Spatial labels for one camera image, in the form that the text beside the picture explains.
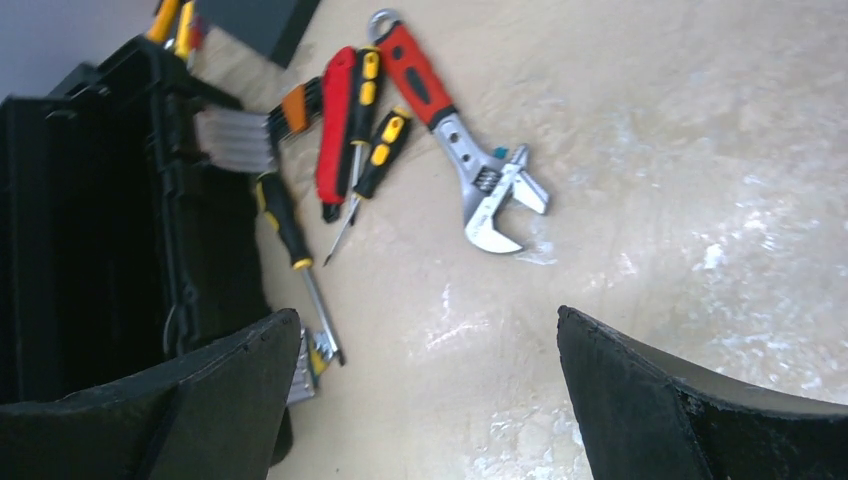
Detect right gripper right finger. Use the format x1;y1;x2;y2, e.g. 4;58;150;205
557;306;847;479

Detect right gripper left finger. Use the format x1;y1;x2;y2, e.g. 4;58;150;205
1;309;301;479

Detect black plastic toolbox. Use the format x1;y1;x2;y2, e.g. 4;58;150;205
1;36;270;404

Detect red handled pliers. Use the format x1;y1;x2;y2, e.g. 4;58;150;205
314;46;356;223

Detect small yellow black screwdriver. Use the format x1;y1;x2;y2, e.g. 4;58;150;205
349;46;383;191

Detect yellow hex key set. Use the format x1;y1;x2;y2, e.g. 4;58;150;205
286;328;334;406

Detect black flat case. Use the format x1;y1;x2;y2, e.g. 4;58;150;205
196;0;320;68

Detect yellow tools behind toolbox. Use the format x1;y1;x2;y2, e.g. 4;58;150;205
145;0;207;70

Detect red handled adjustable wrench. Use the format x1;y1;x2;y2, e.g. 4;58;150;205
367;8;549;254

